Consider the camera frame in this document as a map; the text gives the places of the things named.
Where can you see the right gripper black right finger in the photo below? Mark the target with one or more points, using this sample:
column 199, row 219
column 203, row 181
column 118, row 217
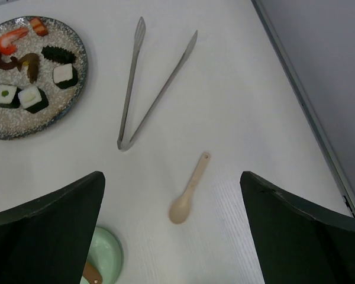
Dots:
column 297, row 241

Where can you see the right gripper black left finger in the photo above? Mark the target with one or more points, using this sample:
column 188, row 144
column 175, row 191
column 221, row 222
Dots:
column 47, row 240

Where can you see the metal tongs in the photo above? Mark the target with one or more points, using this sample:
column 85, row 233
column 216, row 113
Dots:
column 139, row 36

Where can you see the brown seaweed piece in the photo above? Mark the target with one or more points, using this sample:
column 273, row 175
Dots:
column 33, row 62

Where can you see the black spiky sea cucumber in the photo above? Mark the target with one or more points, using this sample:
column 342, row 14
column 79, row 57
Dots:
column 58, row 55

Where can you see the dark purple octopus piece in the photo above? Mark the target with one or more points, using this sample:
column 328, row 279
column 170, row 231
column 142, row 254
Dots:
column 8, row 65

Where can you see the orange shrimp piece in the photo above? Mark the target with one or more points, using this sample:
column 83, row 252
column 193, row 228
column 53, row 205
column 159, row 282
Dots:
column 6, row 40

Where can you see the orange striped salmon piece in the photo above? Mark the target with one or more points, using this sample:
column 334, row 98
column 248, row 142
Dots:
column 38, row 26

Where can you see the green round lid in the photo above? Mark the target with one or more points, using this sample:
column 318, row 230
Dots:
column 105, row 258

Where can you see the cucumber sushi roll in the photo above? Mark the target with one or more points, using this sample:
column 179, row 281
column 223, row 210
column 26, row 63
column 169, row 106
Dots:
column 33, row 99

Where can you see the green dot sushi roll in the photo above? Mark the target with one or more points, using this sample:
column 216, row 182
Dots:
column 9, row 96

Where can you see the plain white sushi roll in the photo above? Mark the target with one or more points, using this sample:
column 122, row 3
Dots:
column 65, row 76

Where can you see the speckled ceramic plate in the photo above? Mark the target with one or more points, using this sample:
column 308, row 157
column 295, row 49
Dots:
column 17, row 122

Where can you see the aluminium frame rail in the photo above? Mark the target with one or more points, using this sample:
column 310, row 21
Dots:
column 315, row 43

